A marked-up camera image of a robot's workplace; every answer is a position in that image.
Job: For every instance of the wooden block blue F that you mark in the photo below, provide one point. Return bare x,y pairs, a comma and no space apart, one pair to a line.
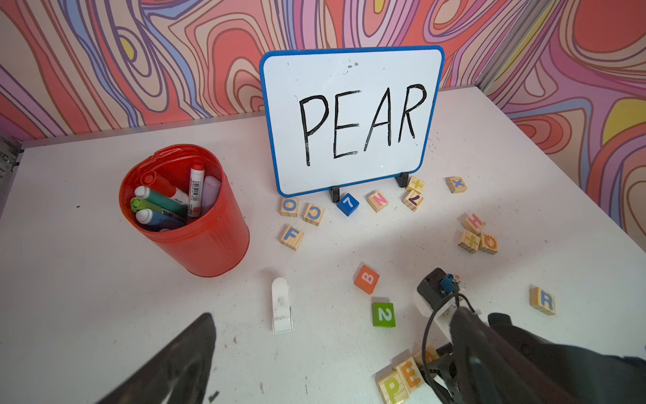
291,237

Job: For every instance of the wooden block orange O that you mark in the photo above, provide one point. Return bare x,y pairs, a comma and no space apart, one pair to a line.
488,243

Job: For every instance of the wooden block green P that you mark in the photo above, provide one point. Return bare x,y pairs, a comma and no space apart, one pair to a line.
392,388

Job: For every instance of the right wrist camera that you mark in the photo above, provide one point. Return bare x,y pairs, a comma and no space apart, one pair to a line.
432,290

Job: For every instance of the wooden block blue X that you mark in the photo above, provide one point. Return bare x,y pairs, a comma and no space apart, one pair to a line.
456,185

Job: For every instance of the wooden block blue O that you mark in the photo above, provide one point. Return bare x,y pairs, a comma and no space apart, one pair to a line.
289,207

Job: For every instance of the red plastic marker cup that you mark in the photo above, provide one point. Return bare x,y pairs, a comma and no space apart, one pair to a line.
215,237

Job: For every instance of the white whiteboard eraser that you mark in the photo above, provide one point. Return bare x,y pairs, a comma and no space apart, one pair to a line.
281,304

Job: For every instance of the wooden block pink N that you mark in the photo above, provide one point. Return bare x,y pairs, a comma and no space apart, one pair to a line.
377,201

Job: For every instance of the wooden block purple L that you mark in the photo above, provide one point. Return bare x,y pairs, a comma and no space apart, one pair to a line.
413,200

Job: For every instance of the wooden block orange E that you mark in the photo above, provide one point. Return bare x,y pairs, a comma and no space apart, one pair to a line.
410,375

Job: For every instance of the green marker in cup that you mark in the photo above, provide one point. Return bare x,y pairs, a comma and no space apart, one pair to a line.
138,204

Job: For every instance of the red marker in cup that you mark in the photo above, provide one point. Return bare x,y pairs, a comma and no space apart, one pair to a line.
155,181

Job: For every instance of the wooden block blue C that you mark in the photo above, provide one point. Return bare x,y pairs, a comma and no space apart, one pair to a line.
313,214

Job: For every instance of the wooden block green plus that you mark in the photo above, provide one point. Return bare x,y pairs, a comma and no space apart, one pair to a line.
416,185

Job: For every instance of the wooden block pink H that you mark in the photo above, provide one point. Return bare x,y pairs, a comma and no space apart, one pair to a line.
472,223

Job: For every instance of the blue block number 7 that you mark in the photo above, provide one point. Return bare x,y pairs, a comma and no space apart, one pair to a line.
347,204

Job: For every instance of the orange block letter B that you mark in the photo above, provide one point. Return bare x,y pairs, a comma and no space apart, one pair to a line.
367,279

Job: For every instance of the blue framed whiteboard PEAR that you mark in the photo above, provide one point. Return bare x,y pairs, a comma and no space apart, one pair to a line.
340,117

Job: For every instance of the blue marker in cup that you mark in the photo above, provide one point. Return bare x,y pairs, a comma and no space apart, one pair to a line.
157,222

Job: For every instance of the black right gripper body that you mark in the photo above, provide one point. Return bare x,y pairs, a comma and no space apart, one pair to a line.
484,368

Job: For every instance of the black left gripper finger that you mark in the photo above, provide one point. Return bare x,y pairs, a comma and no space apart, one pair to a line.
179,373

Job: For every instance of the green block number 2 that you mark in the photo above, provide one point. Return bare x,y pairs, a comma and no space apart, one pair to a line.
383,315

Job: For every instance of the wooden block blue R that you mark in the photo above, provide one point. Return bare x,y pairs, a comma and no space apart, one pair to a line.
542,301

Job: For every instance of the wooden block orange A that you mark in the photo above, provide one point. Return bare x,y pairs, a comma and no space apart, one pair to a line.
429,353

